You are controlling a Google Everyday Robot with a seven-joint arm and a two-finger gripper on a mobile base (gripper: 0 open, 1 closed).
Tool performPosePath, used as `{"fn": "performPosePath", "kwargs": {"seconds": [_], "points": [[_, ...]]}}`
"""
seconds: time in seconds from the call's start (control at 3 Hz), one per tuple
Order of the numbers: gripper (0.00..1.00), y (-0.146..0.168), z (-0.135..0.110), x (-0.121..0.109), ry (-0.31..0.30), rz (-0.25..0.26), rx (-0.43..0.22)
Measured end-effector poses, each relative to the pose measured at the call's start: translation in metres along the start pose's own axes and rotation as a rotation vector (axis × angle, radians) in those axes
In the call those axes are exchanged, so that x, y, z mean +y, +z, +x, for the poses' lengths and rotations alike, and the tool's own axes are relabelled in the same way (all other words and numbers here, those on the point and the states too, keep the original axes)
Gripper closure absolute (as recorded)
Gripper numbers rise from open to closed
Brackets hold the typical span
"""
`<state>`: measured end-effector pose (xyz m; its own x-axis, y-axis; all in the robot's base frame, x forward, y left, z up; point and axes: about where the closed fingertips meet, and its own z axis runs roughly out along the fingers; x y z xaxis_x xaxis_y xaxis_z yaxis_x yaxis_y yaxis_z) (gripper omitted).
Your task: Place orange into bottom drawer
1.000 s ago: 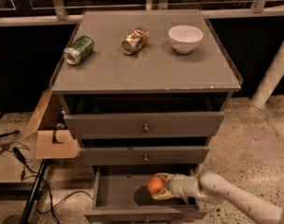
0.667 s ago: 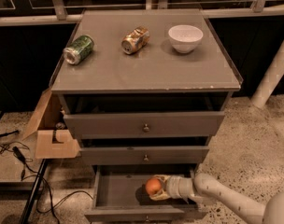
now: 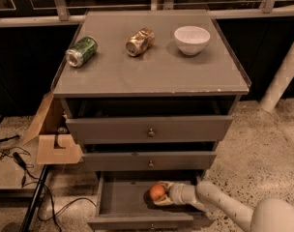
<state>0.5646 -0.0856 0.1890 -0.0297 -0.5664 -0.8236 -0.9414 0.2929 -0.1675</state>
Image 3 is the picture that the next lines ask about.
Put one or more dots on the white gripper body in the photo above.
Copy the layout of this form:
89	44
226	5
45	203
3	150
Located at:
176	193

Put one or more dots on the orange fruit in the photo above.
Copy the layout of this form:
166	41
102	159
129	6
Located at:
156	192

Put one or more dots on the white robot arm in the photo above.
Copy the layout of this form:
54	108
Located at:
270	215

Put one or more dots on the grey bottom drawer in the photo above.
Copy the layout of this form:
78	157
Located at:
124	203

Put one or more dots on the grey drawer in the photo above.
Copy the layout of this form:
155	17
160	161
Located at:
150	156
148	120
124	203

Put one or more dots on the grey middle drawer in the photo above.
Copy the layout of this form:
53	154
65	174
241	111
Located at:
150	156

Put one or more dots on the grey top drawer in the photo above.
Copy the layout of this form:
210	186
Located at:
148	120

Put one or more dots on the grey drawer cabinet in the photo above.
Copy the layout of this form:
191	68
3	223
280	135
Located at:
162	70

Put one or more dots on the black metal floor bar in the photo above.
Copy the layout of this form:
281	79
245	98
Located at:
34	200

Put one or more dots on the white ceramic bowl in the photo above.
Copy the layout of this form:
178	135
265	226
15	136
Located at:
190	40

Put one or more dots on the crushed gold soda can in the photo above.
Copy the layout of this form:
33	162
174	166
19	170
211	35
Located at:
140	41

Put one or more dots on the white slanted pole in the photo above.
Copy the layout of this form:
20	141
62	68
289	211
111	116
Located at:
280	82

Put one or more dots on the green soda can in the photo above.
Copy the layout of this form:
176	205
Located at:
81	52

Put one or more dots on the black tool on floor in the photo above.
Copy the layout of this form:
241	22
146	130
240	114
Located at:
9	138

